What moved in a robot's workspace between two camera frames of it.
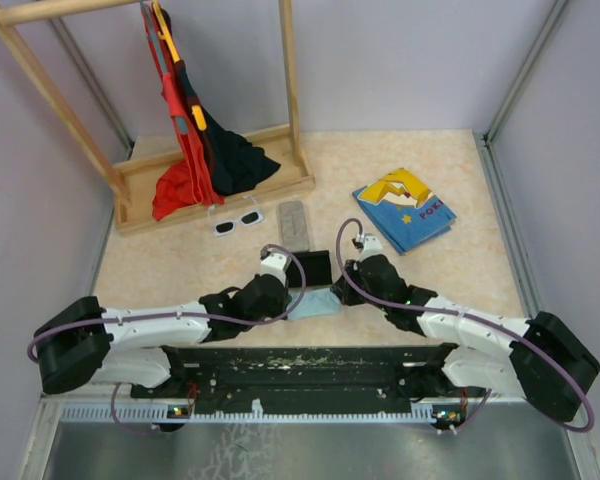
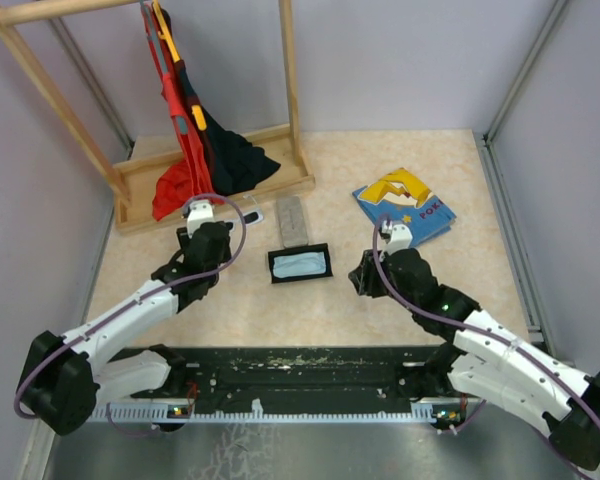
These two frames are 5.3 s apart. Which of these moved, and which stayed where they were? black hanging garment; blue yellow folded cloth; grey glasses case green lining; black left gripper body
Moved: black left gripper body
Stayed: black hanging garment; grey glasses case green lining; blue yellow folded cloth
